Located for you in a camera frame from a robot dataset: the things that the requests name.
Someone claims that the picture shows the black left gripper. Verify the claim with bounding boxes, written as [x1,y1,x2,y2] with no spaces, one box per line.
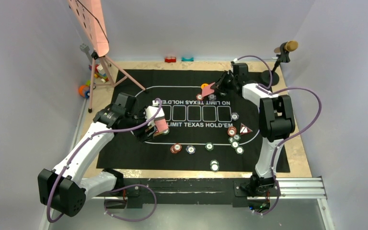
[125,105,157,142]

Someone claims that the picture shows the red playing card box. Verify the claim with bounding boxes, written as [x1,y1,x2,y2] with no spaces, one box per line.
[145,118,169,138]

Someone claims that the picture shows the red-backed card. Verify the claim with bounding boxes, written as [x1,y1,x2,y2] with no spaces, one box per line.
[201,82,215,97]

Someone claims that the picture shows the red chips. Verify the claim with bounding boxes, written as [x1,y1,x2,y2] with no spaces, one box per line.
[227,126,237,137]
[196,94,204,101]

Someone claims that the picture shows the red chip stack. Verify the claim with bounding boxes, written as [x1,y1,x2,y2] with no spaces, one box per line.
[170,143,182,154]

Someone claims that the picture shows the blue chip stack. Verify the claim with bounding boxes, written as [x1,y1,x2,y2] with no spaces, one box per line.
[186,145,196,154]

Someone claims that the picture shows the green chips group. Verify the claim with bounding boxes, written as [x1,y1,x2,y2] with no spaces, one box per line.
[229,134,244,155]

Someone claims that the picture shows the green chip stack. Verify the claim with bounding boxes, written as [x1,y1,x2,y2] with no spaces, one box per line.
[205,142,214,151]

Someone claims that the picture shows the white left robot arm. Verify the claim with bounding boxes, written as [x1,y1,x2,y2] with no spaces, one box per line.
[37,93,167,223]

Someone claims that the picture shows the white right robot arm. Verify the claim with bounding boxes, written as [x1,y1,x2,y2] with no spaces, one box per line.
[204,63,295,195]

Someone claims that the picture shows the black poker table mat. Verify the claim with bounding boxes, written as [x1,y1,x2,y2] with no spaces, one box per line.
[96,69,291,173]

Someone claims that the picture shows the red triangular spade marker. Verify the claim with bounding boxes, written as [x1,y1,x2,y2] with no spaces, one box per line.
[239,123,252,135]

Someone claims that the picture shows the teal toy block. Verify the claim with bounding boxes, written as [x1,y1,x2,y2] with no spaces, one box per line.
[181,57,194,62]

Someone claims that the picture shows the red toy block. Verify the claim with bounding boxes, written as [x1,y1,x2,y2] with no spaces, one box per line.
[164,56,176,63]

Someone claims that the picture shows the gold microphone on stand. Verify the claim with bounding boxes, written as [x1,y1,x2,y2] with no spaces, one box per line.
[260,40,299,86]

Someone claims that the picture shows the colourful toy block pile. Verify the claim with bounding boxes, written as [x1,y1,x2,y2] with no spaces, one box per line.
[94,64,109,83]

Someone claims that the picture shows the pink music stand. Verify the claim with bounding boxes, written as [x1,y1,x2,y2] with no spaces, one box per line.
[67,0,146,113]

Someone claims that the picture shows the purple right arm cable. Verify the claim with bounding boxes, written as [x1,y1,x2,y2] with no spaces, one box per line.
[233,55,323,216]

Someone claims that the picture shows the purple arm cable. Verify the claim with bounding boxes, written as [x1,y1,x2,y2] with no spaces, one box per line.
[233,55,323,216]
[46,98,163,223]

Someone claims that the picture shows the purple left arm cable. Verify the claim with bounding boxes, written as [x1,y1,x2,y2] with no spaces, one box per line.
[46,98,163,223]

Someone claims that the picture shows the orange toy ring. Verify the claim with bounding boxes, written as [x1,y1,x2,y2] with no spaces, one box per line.
[78,84,91,99]

